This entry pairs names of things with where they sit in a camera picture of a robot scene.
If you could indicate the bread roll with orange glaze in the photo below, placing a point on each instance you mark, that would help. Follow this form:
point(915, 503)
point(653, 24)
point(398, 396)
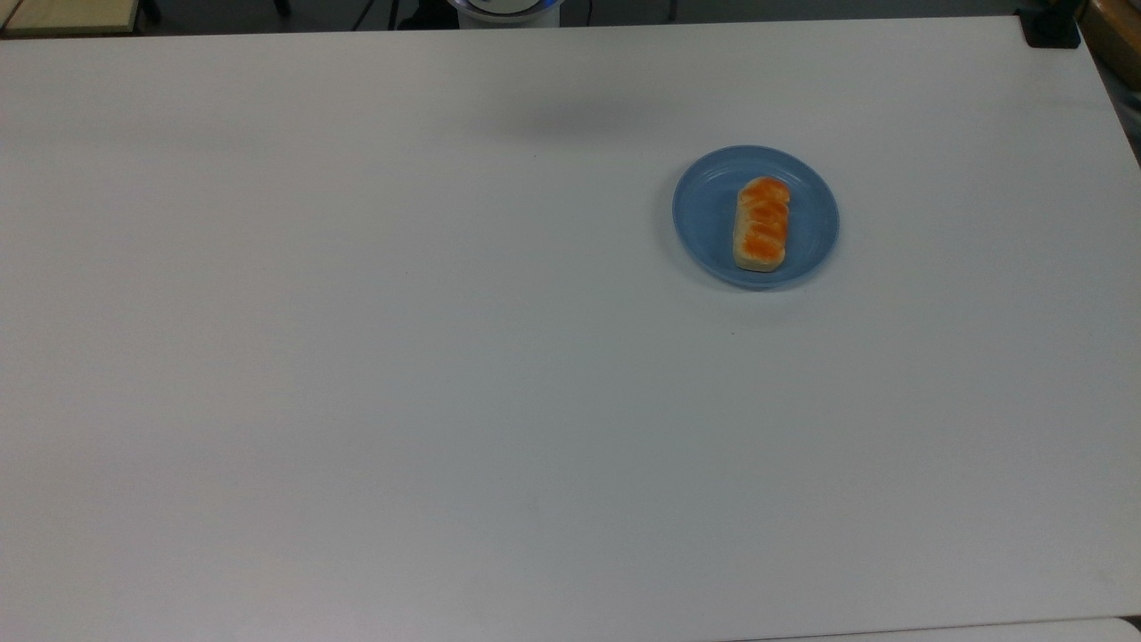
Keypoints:
point(761, 223)

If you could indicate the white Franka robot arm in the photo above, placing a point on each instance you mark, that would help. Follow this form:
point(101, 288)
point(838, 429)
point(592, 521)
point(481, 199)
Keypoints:
point(506, 13)

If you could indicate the blue round plate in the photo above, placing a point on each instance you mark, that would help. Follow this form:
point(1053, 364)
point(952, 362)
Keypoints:
point(704, 214)

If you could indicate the light wooden board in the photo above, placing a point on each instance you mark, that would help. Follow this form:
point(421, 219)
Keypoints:
point(67, 15)

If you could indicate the brown wooden furniture edge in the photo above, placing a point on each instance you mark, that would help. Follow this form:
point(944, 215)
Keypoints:
point(1119, 36)

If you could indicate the black camera pole with clamp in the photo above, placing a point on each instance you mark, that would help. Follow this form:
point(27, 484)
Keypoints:
point(1052, 28)

